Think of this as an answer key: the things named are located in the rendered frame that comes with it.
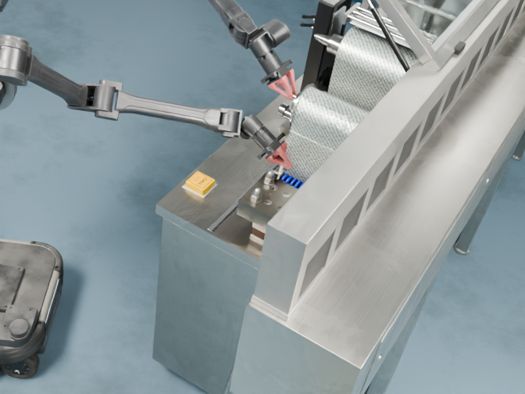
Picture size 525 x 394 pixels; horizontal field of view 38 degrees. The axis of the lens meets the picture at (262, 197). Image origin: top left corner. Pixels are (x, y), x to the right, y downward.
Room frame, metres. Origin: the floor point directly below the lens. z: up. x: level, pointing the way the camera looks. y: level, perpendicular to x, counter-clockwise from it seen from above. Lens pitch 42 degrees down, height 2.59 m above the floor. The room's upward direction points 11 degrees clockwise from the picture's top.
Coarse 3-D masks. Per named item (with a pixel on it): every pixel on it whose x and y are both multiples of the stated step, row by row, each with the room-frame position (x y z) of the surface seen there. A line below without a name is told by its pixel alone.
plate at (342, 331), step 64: (512, 64) 2.06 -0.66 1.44; (448, 128) 1.67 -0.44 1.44; (512, 128) 1.77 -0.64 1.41; (448, 192) 1.41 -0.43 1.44; (384, 256) 1.16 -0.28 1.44; (256, 320) 0.95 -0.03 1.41; (320, 320) 0.96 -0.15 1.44; (384, 320) 0.99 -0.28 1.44; (256, 384) 0.94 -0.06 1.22; (320, 384) 0.89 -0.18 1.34
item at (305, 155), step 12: (288, 144) 1.86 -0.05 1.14; (300, 144) 1.84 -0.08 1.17; (312, 144) 1.83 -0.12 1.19; (288, 156) 1.86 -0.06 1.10; (300, 156) 1.84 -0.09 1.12; (312, 156) 1.83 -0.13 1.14; (324, 156) 1.81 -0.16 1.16; (300, 168) 1.84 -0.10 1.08; (312, 168) 1.82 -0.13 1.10; (300, 180) 1.84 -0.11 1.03
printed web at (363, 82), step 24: (360, 48) 2.08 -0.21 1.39; (384, 48) 2.07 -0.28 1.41; (408, 48) 2.10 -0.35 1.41; (336, 72) 2.08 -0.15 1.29; (360, 72) 2.04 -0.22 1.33; (384, 72) 2.02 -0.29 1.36; (312, 96) 1.89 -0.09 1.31; (360, 96) 2.04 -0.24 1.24; (312, 120) 1.84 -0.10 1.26; (336, 120) 1.82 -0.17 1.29; (360, 120) 1.82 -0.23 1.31; (336, 144) 1.80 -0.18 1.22
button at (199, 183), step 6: (198, 174) 1.89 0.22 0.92; (204, 174) 1.90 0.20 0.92; (192, 180) 1.86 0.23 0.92; (198, 180) 1.87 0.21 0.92; (204, 180) 1.87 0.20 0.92; (210, 180) 1.88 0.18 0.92; (186, 186) 1.85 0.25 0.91; (192, 186) 1.84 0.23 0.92; (198, 186) 1.84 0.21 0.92; (204, 186) 1.84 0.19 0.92; (210, 186) 1.86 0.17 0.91; (198, 192) 1.83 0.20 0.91; (204, 192) 1.83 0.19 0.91
